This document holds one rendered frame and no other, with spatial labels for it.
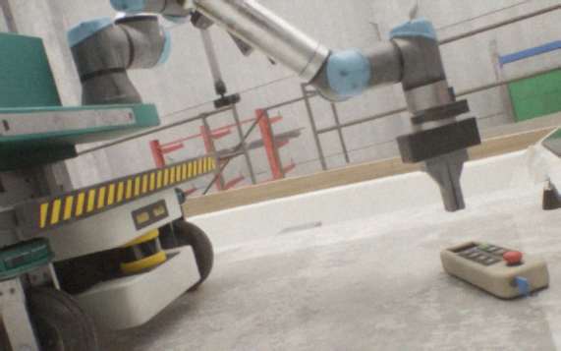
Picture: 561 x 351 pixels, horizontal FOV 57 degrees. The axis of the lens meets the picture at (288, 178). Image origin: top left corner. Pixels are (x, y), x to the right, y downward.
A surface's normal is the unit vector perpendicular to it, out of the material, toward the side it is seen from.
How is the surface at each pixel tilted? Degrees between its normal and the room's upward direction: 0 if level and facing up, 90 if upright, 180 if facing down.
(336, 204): 90
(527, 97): 90
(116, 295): 90
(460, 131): 90
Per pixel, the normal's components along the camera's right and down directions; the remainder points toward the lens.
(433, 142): 0.17, 0.04
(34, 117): 0.93, -0.22
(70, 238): -0.27, 0.15
